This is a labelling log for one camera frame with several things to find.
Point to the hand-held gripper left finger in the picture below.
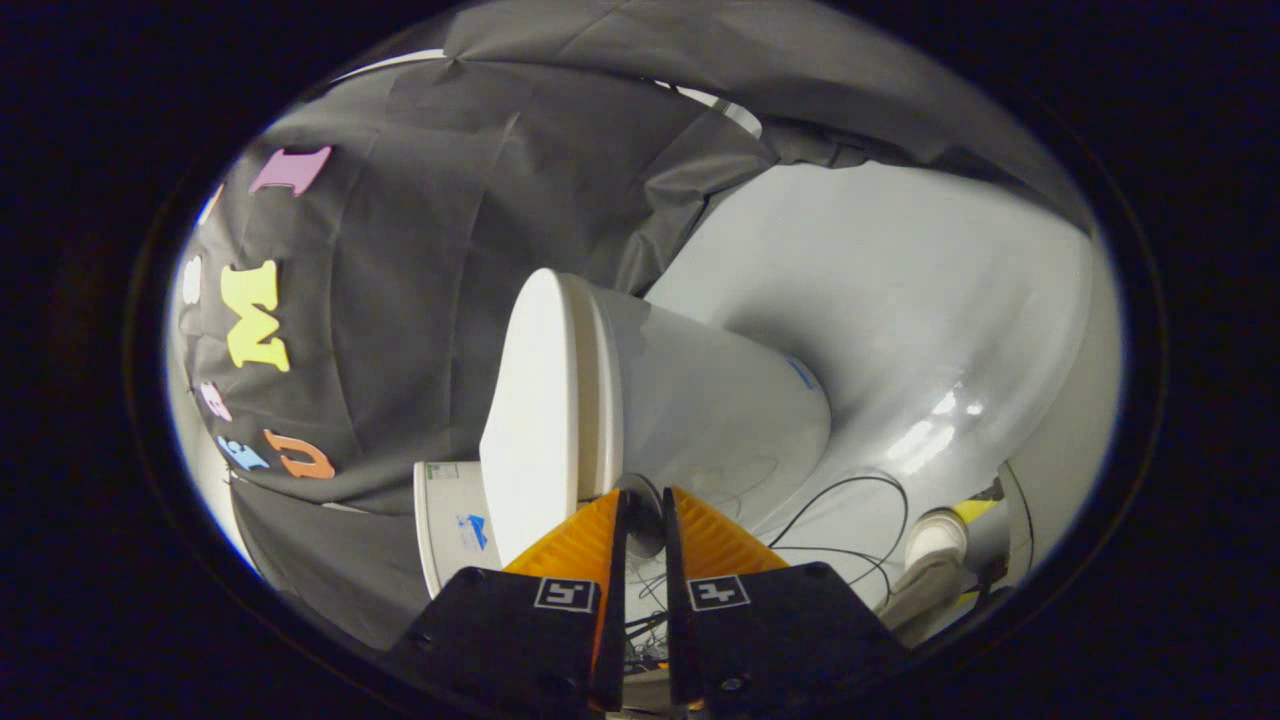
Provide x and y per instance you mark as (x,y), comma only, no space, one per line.
(612,620)

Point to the black backdrop cloth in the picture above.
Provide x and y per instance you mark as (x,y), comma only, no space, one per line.
(420,300)

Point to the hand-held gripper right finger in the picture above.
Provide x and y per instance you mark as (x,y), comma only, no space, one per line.
(680,620)

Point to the white pipe fitting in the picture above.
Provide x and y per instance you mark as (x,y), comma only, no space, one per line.
(937,535)

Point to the white toilet lid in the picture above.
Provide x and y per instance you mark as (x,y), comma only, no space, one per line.
(535,420)

